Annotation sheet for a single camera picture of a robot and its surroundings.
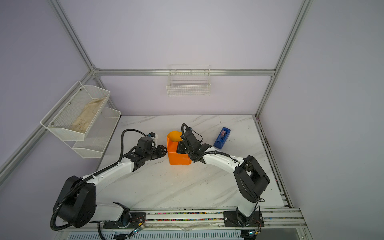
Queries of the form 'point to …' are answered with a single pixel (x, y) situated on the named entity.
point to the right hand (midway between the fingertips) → (176, 146)
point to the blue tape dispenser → (222, 138)
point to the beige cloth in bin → (80, 124)
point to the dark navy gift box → (181, 148)
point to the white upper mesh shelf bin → (60, 119)
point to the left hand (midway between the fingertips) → (166, 150)
